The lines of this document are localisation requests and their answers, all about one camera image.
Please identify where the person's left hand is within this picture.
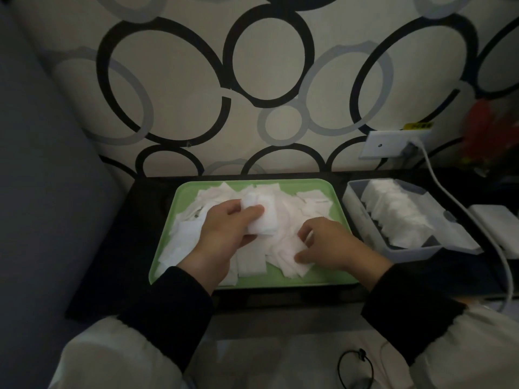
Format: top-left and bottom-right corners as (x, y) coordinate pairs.
(178, 199), (265, 296)

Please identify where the person's right hand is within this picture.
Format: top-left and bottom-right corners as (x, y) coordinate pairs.
(294, 217), (394, 291)

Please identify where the green plastic tray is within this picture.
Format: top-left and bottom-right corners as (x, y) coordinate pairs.
(149, 178), (362, 289)

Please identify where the clear plastic box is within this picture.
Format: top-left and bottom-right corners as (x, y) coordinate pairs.
(342, 178), (443, 264)

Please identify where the pile of white cotton pads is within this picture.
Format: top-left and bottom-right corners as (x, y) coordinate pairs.
(157, 182), (334, 287)

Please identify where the stack of cotton pads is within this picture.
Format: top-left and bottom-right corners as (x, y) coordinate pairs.
(241, 188), (280, 236)

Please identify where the person's left forearm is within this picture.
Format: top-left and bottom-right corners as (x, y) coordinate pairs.
(48, 266), (215, 389)

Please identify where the person's right forearm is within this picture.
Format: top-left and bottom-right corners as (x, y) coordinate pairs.
(361, 263), (519, 389)

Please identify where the white power bank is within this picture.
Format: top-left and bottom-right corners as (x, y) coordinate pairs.
(468, 204), (519, 259)

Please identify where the red decoration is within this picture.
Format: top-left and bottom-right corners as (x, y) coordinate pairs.
(460, 99), (519, 169)

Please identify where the grey upholstered sofa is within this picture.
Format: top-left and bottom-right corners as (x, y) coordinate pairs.
(0, 3), (127, 389)

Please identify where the white wall socket plate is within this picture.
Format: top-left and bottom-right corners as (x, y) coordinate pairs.
(358, 130), (433, 159)

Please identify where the thin white cable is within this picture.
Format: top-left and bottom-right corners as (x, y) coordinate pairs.
(379, 340), (402, 377)

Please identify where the black hair tie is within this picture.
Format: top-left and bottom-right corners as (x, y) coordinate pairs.
(337, 348), (375, 389)

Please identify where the white charger cable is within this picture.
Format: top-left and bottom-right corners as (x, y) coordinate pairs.
(407, 139), (515, 312)

